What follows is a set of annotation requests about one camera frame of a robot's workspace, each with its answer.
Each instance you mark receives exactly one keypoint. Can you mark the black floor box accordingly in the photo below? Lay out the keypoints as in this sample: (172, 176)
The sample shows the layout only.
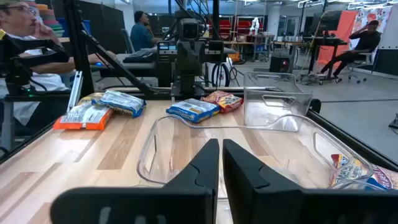
(280, 63)

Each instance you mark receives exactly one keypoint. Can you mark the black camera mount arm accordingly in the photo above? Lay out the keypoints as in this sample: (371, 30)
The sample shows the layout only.
(37, 57)

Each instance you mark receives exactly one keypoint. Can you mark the black table edge rail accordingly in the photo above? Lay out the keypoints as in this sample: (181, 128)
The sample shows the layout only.
(342, 132)

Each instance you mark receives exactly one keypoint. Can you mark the white partition board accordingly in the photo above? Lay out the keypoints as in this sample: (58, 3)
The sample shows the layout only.
(390, 37)

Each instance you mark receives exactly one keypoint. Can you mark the person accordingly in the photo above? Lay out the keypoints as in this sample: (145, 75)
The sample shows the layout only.
(367, 40)
(18, 18)
(141, 37)

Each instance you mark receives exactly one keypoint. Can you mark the orange Maruchan noodle pack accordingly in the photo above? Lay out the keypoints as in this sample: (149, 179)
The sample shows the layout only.
(84, 117)
(88, 98)

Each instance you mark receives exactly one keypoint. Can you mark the red Maruchan noodle pack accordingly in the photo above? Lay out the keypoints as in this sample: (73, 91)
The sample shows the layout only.
(345, 169)
(225, 101)

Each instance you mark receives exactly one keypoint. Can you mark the clear plastic bin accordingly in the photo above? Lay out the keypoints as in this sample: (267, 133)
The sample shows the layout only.
(174, 146)
(280, 115)

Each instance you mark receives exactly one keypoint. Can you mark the black keyboard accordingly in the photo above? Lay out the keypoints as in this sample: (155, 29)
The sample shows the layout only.
(138, 57)

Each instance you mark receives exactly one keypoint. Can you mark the black control box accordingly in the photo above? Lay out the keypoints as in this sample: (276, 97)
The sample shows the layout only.
(164, 68)

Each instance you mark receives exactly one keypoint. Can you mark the office chair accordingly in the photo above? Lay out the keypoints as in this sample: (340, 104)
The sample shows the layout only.
(362, 62)

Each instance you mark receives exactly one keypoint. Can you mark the black diagonal frame brace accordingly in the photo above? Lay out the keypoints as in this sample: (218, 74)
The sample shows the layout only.
(124, 69)

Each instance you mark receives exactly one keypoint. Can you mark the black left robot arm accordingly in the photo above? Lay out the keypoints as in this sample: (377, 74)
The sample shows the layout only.
(188, 85)

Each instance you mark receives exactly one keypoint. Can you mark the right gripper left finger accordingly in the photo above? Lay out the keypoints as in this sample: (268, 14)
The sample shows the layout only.
(199, 186)

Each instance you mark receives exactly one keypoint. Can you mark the gray desk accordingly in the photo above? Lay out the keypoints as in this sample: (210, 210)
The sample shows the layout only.
(136, 66)

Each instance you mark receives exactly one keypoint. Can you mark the black desk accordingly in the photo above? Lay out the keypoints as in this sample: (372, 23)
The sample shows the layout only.
(326, 40)

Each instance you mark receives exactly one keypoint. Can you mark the orange partition board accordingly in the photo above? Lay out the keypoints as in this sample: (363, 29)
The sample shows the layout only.
(348, 28)

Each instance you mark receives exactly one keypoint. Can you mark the black frame post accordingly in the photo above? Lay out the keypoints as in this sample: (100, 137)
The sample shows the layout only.
(77, 46)

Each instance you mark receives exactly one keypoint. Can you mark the black monitor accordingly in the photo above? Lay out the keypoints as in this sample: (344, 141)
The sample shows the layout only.
(329, 21)

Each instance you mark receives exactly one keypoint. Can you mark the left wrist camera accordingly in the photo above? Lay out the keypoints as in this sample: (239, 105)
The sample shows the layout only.
(190, 29)

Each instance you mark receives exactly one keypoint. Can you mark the colourful poster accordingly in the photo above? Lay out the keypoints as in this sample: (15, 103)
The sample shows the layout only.
(362, 18)

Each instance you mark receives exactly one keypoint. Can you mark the red bin shelf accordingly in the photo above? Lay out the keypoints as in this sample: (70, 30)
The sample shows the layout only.
(244, 26)

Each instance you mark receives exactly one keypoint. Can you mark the blue storage bin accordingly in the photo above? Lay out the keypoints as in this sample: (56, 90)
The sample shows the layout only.
(86, 27)

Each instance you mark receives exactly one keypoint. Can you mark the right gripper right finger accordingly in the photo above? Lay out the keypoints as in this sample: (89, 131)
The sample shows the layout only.
(245, 186)

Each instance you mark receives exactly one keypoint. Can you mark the silver aluminium bracket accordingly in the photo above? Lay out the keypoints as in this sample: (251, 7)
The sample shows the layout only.
(74, 93)

